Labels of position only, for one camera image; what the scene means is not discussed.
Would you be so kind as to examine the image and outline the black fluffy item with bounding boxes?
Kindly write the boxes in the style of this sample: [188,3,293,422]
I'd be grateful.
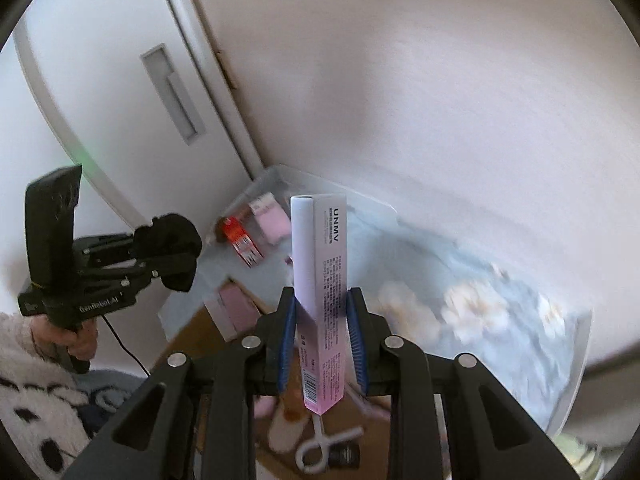
[134,214,203,292]

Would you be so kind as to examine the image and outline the white scissors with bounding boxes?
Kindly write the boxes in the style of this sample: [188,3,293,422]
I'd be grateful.
[295,385,390,474]

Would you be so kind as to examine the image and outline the black cylindrical jar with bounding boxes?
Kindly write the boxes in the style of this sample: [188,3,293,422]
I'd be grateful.
[328,440,361,470]

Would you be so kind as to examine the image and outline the long pink box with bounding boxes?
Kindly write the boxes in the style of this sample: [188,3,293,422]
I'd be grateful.
[291,194,348,415]

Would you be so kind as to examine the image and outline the left forearm fluffy sleeve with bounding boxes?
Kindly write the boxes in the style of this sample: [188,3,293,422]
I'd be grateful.
[1,313,90,479]

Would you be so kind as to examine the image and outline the left hand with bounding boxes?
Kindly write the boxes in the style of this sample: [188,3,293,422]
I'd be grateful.
[29,315,99,361]

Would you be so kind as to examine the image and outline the red small box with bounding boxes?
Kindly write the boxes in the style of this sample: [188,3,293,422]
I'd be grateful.
[221,217,264,268]

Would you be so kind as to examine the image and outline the white cabinet door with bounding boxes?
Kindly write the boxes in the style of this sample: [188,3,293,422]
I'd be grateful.
[1,0,250,235]

